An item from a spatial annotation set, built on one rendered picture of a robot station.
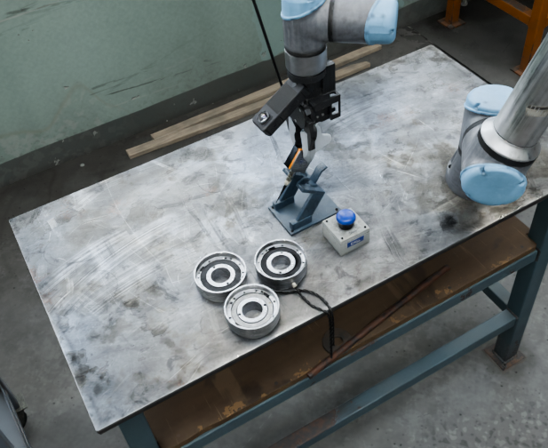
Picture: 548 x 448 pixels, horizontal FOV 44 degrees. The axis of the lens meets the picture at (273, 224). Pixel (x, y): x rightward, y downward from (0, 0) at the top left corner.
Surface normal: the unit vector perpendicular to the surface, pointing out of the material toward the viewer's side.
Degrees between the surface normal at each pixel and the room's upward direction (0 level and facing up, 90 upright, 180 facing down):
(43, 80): 90
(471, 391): 0
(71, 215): 0
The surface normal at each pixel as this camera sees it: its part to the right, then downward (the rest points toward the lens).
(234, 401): -0.07, -0.68
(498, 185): -0.22, 0.80
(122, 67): 0.49, 0.62
